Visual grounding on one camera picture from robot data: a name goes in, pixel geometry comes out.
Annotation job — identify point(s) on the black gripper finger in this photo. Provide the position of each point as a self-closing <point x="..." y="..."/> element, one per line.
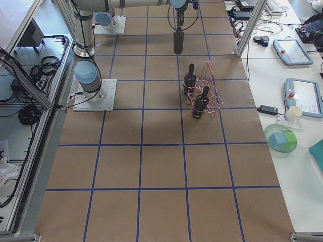
<point x="180" y="19"/>

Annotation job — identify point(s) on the dark wine bottle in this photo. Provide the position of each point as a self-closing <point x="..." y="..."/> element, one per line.
<point x="189" y="81"/>
<point x="178" y="40"/>

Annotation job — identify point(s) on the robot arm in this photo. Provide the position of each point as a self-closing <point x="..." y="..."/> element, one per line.
<point x="168" y="14"/>
<point x="105" y="11"/>

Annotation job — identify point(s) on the dark wine bottle in rack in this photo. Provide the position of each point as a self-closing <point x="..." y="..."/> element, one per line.
<point x="189" y="81"/>

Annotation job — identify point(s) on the blue teach pendant far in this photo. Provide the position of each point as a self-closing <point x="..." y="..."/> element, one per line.
<point x="292" y="52"/>

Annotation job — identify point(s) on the blue teach pendant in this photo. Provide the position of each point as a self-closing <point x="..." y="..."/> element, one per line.
<point x="292" y="52"/>
<point x="304" y="94"/>

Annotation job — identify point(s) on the black power brick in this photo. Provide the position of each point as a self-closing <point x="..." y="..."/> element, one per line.
<point x="267" y="110"/>

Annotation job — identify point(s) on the blue teach pendant near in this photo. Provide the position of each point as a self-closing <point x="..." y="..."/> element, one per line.
<point x="304" y="94"/>

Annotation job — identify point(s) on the white paper cup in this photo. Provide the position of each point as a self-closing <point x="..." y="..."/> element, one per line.
<point x="292" y="113"/>

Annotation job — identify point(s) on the green bowl with blocks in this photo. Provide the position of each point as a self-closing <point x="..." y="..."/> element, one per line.
<point x="280" y="138"/>

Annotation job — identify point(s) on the teal book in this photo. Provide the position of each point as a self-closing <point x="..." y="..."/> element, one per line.
<point x="317" y="153"/>

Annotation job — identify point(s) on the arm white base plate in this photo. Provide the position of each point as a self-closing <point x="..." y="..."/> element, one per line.
<point x="103" y="100"/>
<point x="108" y="25"/>

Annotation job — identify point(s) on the copper wire wine rack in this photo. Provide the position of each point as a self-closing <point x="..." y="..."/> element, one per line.
<point x="200" y="91"/>

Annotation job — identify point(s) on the aluminium frame post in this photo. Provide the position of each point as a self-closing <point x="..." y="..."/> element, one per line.
<point x="256" y="13"/>

